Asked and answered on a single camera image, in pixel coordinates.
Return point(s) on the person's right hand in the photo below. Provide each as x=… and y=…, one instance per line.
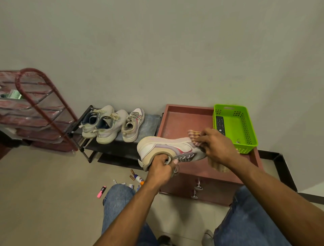
x=220, y=147

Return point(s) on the person's left hand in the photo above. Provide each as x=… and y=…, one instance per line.
x=159, y=172

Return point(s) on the white orange glue tube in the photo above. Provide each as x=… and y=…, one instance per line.
x=139, y=179

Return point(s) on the black remote control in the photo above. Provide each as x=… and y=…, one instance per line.
x=220, y=124

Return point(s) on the white pink sneaker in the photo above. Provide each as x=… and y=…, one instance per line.
x=157, y=147
x=133, y=133

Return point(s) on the striped yellow cleaning cloth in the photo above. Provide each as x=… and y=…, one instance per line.
x=195, y=135

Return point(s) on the red-brown drawer cabinet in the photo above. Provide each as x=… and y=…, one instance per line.
x=182, y=121

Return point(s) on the pink highlighter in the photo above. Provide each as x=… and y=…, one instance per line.
x=101, y=192

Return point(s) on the grey-blue sneaker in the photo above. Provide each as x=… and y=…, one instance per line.
x=119, y=120
x=107, y=111

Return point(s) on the person's left forearm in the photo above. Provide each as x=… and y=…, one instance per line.
x=131, y=215

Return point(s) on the person's right forearm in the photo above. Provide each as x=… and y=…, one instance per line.
x=273, y=200

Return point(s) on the person's right leg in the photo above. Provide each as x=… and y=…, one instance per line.
x=248, y=223

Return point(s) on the person's grey slipper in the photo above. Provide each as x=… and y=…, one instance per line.
x=208, y=238

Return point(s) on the green plastic basket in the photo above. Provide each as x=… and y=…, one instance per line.
x=238, y=124

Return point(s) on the black shoe rack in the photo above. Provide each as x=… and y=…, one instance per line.
x=149, y=126

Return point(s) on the black baseboard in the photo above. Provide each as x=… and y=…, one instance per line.
x=283, y=169

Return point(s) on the black stool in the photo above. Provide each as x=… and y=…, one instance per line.
x=164, y=240

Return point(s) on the red metal rack plastic-wrapped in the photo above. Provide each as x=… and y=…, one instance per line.
x=33, y=121

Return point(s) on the green white packet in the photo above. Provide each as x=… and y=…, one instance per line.
x=14, y=94

